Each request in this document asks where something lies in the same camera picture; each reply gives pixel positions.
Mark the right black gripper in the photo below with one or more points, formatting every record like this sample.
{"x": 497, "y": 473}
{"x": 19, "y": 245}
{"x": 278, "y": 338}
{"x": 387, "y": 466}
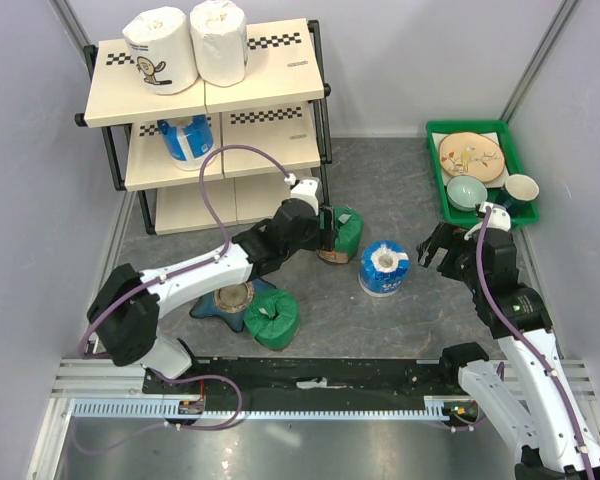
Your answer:
{"x": 443, "y": 235}

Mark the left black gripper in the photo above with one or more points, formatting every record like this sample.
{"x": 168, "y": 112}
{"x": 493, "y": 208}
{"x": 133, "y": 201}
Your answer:
{"x": 326, "y": 235}

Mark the blue roll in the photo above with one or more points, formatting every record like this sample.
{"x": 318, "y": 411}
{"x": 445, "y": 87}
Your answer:
{"x": 188, "y": 140}
{"x": 383, "y": 268}

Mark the plain white roll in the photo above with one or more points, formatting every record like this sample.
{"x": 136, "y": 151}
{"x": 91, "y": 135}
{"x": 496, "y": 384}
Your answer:
{"x": 218, "y": 31}

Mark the white cartoon-print roll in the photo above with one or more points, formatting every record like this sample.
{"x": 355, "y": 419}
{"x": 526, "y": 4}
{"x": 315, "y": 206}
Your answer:
{"x": 160, "y": 44}

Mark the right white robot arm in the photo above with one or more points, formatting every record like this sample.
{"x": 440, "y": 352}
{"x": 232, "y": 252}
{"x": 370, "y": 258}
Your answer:
{"x": 545, "y": 430}

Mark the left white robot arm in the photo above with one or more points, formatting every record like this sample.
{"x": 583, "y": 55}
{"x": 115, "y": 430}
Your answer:
{"x": 126, "y": 312}

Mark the green roll near shelf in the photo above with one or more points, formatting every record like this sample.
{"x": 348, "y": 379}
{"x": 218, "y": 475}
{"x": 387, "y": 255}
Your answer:
{"x": 349, "y": 228}

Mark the beige three-tier shelf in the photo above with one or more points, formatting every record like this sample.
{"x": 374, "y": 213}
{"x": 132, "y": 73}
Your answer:
{"x": 275, "y": 120}

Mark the celadon ceramic bowl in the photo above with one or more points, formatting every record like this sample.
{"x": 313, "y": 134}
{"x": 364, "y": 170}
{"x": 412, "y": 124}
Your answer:
{"x": 465, "y": 192}

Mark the green plastic tray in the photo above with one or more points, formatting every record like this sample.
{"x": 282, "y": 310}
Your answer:
{"x": 498, "y": 131}

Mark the bird-painted ceramic plate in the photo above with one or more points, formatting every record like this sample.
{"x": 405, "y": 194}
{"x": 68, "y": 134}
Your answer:
{"x": 471, "y": 154}

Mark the dark green white-lined cup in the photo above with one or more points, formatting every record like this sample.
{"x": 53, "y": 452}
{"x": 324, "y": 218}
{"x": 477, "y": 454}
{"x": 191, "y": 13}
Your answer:
{"x": 517, "y": 193}

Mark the green roll front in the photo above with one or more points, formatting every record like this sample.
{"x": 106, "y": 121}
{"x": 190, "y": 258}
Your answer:
{"x": 273, "y": 318}

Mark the blue star-shaped dish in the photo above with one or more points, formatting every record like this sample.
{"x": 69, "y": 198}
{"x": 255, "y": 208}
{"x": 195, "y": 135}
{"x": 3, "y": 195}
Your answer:
{"x": 230, "y": 303}

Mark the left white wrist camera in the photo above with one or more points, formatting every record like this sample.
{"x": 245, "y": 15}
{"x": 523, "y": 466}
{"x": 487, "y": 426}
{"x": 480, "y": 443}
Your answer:
{"x": 304, "y": 189}

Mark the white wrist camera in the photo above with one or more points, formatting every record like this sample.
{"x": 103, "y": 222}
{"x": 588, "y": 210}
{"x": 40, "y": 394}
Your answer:
{"x": 304, "y": 189}
{"x": 493, "y": 216}

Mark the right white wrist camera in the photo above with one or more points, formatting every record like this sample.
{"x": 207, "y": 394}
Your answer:
{"x": 493, "y": 216}

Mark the slotted cable duct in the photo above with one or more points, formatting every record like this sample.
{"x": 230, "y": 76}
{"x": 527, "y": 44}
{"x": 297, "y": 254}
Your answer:
{"x": 418, "y": 409}

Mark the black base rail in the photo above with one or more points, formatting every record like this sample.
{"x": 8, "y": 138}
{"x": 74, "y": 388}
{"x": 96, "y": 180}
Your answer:
{"x": 365, "y": 382}

